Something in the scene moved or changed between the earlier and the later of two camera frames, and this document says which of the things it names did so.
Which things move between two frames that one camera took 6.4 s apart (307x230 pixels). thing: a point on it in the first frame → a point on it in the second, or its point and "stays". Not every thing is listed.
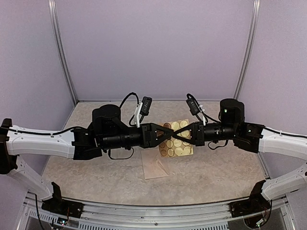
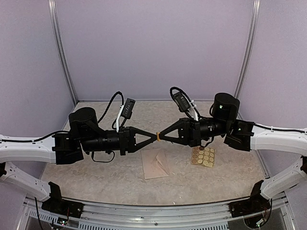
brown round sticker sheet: [174, 146] → [205, 156]
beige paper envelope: [153, 165] stays
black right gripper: [199, 133] stays
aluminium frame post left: [54, 18] stays
